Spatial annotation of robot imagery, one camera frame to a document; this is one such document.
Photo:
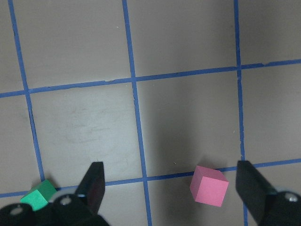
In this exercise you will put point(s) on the green foam cube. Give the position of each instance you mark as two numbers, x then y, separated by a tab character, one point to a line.
38	197

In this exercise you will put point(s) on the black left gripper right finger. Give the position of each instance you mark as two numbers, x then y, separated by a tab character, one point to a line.
255	190

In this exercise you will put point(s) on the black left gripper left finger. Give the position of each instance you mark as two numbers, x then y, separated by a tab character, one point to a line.
92	187

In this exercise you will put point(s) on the pink foam cube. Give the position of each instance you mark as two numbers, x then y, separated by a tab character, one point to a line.
208	186

